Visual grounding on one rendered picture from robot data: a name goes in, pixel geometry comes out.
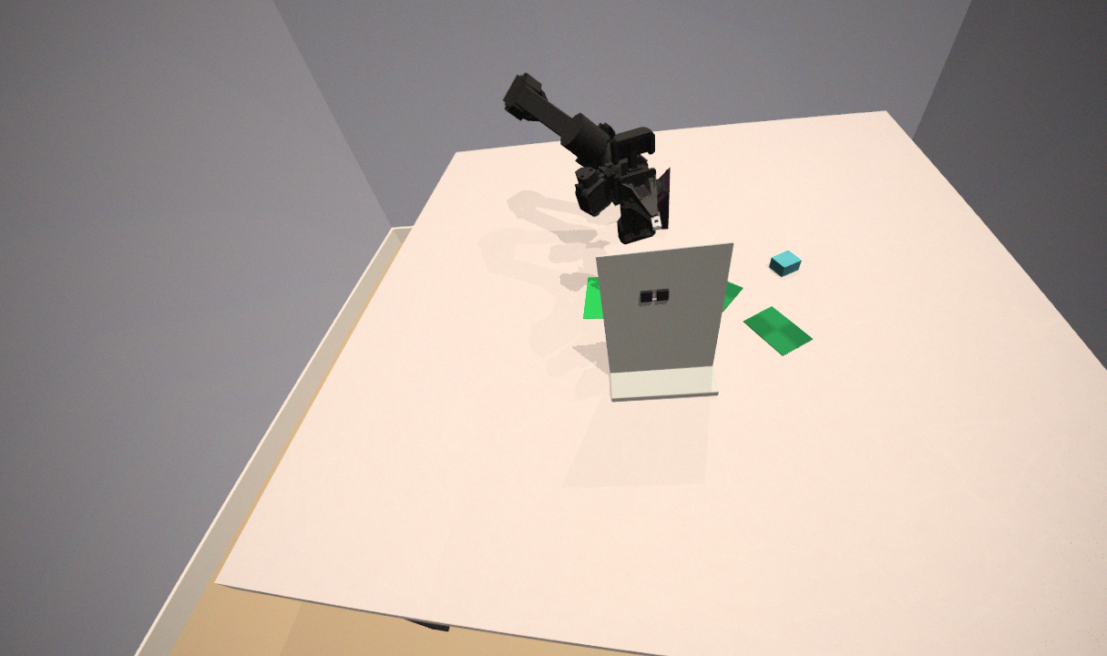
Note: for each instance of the teal rectangular block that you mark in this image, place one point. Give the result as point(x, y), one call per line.
point(785, 263)

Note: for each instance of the grey panel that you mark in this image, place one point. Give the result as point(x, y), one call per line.
point(662, 311)

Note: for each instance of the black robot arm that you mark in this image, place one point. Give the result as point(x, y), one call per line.
point(589, 142)

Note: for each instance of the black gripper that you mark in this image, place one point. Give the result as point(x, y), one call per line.
point(635, 186)

